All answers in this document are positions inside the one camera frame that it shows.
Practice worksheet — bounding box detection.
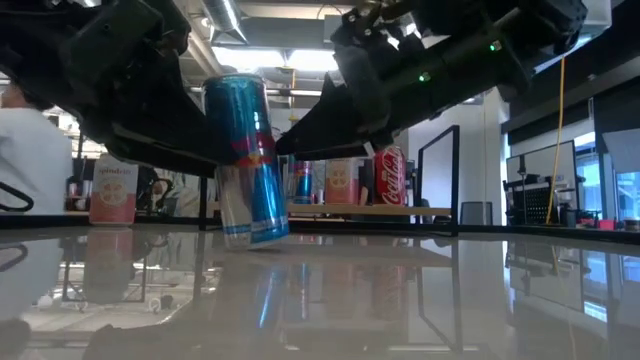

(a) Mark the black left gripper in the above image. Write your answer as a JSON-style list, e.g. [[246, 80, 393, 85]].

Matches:
[[59, 0, 221, 179]]

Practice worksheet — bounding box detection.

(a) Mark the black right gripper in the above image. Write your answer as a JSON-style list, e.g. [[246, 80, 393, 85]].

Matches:
[[275, 42, 451, 161]]

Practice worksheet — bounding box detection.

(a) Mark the silver red soda can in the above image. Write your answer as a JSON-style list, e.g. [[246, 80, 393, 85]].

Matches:
[[323, 157, 362, 205]]

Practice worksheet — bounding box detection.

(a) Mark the blue silver Red Bull can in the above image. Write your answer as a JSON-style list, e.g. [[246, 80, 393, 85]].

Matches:
[[202, 73, 291, 251], [292, 159, 315, 205]]

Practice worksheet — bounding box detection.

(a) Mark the red Coca-Cola can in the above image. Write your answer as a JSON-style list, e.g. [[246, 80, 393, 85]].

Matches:
[[373, 145, 409, 207]]

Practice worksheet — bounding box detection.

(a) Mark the pink white Spindrift can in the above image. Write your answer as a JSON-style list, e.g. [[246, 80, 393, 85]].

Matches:
[[88, 153, 140, 227]]

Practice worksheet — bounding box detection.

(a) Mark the ceiling light panel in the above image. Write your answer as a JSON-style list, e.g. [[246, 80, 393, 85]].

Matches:
[[212, 46, 341, 73]]

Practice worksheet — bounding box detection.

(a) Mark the person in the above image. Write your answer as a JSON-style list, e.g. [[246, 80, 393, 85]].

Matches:
[[0, 82, 74, 216]]

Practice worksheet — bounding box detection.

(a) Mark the grey waste bin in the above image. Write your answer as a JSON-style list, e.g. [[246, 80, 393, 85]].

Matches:
[[459, 200, 494, 226]]

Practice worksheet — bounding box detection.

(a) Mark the black pegboard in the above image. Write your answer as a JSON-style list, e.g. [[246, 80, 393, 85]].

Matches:
[[503, 174, 552, 226]]

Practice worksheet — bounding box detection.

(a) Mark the glass partition panel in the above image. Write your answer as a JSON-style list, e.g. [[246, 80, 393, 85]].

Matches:
[[505, 139, 579, 224]]

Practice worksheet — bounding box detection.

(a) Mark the white ceiling fixture box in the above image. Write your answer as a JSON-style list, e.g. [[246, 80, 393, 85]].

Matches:
[[529, 0, 614, 76]]

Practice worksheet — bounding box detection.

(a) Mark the silver air duct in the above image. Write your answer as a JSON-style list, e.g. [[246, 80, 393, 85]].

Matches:
[[199, 0, 250, 45]]

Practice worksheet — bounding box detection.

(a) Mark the black table frame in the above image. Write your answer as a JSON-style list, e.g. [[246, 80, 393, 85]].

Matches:
[[0, 212, 640, 246]]

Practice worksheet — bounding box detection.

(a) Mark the yellow hanging cable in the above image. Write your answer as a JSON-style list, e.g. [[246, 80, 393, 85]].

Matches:
[[545, 57, 569, 225]]

